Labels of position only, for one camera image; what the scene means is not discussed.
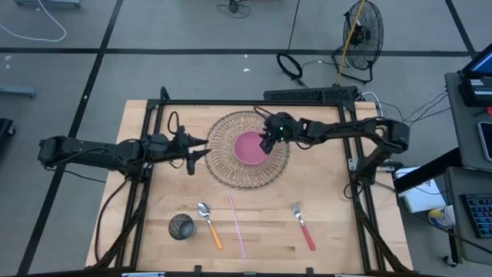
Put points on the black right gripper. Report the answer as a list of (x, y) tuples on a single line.
[(284, 127)]

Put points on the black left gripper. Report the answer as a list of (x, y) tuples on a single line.
[(180, 148)]

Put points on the dark smoky plastic cup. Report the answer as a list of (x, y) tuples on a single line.
[(181, 227)]

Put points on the pink drinking straw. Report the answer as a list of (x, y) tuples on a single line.
[(236, 223)]

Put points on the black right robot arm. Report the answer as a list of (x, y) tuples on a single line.
[(346, 129)]

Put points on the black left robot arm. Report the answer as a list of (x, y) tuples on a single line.
[(96, 152)]

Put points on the pink bowl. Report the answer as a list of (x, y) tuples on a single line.
[(248, 148)]

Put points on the round woven straw placemat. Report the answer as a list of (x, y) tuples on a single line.
[(223, 165)]

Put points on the black perforated box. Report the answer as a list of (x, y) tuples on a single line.
[(307, 94)]

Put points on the black floor fan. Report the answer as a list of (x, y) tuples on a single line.
[(361, 36)]

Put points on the white box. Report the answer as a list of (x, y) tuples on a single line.
[(419, 196)]

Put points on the white wipes canister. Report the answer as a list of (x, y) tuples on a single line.
[(442, 217)]

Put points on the grey keyboard desk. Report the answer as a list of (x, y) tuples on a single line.
[(457, 181)]

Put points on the grey side desk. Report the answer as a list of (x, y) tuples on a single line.
[(467, 127)]

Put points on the black desk device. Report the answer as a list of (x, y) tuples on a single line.
[(474, 96)]

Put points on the smartphone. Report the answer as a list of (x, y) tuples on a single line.
[(487, 140)]

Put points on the black computer keyboard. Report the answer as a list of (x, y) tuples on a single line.
[(480, 213)]

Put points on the open laptop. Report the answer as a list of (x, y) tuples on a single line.
[(482, 63)]

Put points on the black aluminium table frame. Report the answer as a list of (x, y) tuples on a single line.
[(246, 103)]

